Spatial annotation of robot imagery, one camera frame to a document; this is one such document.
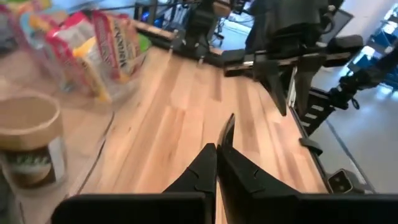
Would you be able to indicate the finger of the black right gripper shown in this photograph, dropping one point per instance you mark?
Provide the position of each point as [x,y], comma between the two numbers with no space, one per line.
[273,87]
[306,87]

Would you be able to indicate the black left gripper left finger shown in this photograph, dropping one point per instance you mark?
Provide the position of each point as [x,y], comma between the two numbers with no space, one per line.
[199,180]

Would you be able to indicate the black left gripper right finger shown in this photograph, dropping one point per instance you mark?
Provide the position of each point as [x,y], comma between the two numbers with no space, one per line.
[248,193]

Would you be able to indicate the black spoon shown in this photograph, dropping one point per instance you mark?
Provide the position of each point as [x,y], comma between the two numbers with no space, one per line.
[228,130]

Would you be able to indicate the yellow ramen noodle packet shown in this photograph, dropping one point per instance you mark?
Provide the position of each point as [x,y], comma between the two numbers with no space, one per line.
[90,71]

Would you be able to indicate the red ramen noodle packet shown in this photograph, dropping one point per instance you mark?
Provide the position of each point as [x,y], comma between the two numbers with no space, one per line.
[115,43]
[62,37]

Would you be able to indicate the tan-lidded spice jar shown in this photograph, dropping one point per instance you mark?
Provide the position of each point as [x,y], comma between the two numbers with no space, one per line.
[28,124]

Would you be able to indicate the green plastic bowl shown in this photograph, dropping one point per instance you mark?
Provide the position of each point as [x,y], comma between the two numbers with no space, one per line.
[143,42]

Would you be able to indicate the black computer tower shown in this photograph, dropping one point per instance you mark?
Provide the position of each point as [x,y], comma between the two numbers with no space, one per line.
[144,14]

